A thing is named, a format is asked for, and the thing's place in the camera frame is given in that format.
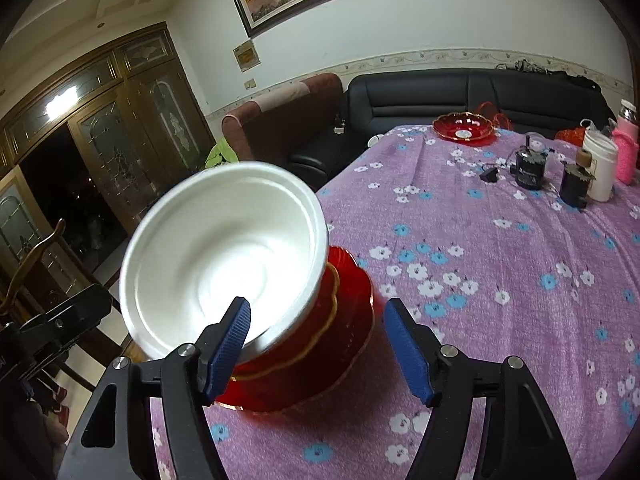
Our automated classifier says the wooden chair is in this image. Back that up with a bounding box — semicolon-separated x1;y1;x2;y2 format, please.
0;217;68;311

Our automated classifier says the white disposable bowl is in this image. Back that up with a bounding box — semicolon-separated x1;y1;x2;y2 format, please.
120;161;331;365

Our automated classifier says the wooden glass door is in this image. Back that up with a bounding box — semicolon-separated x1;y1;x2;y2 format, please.
0;21;217;311

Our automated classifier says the brown armchair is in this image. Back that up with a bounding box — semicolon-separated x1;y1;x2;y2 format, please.
221;72;346;166

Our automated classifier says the green cloth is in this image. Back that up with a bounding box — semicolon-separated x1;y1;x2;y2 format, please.
204;140;238;170

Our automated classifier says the dark clothes pile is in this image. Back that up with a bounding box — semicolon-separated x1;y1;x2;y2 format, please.
495;59;603;92

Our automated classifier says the pink sleeved bottle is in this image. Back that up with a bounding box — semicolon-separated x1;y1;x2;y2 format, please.
612;100;640;186

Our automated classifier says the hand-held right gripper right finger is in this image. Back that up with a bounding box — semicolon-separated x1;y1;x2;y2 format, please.
383;297;578;480

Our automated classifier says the purple floral tablecloth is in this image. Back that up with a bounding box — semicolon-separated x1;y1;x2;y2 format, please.
147;122;640;480

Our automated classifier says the small framed wall picture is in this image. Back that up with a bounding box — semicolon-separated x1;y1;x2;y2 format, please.
232;39;262;73

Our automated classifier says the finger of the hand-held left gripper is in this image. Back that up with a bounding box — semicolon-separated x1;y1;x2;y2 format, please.
19;284;115;361

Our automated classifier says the white plastic cup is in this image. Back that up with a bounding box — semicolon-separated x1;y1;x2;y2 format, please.
582;129;620;203

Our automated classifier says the black leather sofa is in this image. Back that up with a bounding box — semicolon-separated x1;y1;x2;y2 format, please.
287;69;618;186

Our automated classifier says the black jar with brown lid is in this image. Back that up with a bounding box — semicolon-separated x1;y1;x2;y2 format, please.
559;149;596;209

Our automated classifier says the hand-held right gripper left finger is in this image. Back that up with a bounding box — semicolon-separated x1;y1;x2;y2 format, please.
56;296;252;480

